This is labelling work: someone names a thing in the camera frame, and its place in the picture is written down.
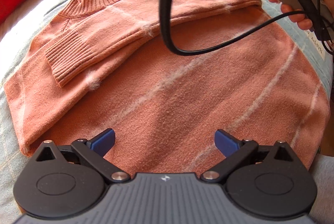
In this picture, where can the orange knitted sweater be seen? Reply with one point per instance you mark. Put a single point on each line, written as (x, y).
(169, 88)

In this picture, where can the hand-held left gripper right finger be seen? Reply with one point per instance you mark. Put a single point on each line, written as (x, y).
(227, 143)

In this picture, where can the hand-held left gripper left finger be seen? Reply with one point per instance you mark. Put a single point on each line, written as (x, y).
(101, 141)

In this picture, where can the person's grey trousers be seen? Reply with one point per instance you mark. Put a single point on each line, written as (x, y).
(323, 187)

